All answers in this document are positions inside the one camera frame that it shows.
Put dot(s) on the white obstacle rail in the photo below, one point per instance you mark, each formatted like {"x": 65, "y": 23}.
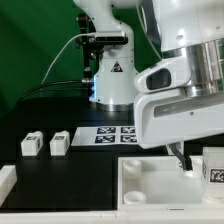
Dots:
{"x": 167, "y": 216}
{"x": 8, "y": 178}

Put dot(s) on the white sheet with tags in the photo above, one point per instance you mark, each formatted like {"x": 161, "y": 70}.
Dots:
{"x": 104, "y": 135}

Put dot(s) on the white left obstacle rail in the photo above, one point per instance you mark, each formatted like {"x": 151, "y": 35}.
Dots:
{"x": 8, "y": 178}

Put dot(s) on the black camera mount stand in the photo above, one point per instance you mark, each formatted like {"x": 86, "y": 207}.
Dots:
{"x": 85, "y": 26}

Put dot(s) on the white square tabletop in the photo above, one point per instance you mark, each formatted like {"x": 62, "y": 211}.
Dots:
{"x": 160, "y": 182}

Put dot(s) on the white front obstacle rail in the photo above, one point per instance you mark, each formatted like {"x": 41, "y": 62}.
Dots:
{"x": 167, "y": 216}

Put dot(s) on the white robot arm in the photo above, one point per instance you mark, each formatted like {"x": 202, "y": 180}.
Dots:
{"x": 193, "y": 29}

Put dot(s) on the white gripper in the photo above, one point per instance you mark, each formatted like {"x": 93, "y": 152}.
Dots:
{"x": 169, "y": 117}

